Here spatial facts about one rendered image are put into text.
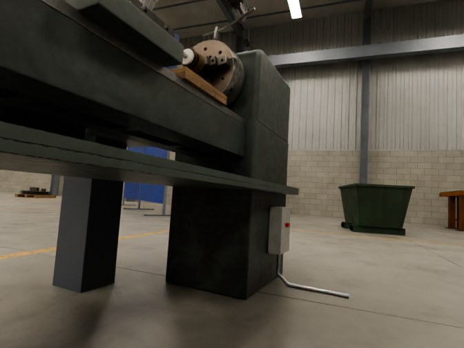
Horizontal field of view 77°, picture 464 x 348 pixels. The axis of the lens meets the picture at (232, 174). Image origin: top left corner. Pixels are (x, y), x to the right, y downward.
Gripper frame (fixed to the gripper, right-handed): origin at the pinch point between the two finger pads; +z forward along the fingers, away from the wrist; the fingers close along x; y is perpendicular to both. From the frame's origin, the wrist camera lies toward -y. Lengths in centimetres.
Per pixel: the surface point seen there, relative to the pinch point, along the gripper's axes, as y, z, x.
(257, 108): -14.0, 37.4, -8.8
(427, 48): -955, -328, 333
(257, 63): -13.0, 15.5, -2.3
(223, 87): 2.9, 28.0, -17.2
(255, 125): -12.0, 45.8, -11.9
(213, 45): 2.6, 5.1, -16.7
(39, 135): 93, 74, -14
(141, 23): 68, 40, -9
